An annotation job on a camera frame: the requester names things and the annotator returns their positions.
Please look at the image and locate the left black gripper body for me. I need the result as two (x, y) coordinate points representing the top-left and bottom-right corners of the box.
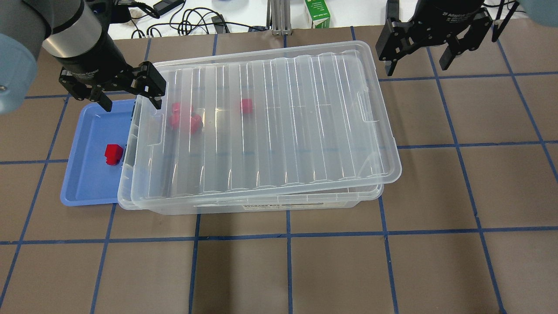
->
(58, 39), (167, 102)

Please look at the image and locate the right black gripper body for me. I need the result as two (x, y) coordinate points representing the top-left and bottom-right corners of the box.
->
(375, 0), (493, 61)

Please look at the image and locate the clear plastic box lid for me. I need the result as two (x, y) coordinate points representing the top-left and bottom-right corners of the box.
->
(131, 41), (402, 208)

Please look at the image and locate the red block upright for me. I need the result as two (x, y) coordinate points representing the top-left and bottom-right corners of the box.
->
(170, 102), (194, 119)

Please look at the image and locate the red block lying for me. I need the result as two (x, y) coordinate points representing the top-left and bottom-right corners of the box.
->
(168, 113), (203, 134)

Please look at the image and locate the clear plastic storage box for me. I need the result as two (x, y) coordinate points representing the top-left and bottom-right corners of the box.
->
(117, 101), (384, 216)

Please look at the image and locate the blue plastic tray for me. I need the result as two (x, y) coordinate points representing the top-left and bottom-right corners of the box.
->
(60, 99), (134, 206)

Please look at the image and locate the black power brick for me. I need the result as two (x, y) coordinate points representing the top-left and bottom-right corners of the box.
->
(152, 0), (185, 16)

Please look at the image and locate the green white carton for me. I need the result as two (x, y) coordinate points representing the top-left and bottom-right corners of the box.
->
(303, 0), (331, 29)

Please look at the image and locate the aluminium frame post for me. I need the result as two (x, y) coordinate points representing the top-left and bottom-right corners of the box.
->
(266, 0), (292, 36)

